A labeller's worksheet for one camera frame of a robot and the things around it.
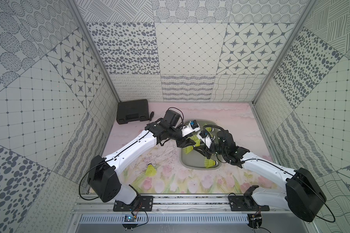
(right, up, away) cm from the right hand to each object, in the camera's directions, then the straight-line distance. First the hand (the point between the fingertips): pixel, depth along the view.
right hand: (196, 147), depth 81 cm
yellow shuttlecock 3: (+8, -10, +3) cm, 13 cm away
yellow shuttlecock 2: (-2, +6, -9) cm, 11 cm away
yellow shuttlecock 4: (-27, -15, +4) cm, 31 cm away
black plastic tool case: (-50, +22, +37) cm, 66 cm away
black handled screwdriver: (-32, +18, +29) cm, 47 cm away
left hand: (-1, +6, -8) cm, 10 cm away
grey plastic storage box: (-1, -10, +8) cm, 13 cm away
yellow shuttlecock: (-4, -3, +8) cm, 9 cm away
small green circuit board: (-35, -34, -10) cm, 49 cm away
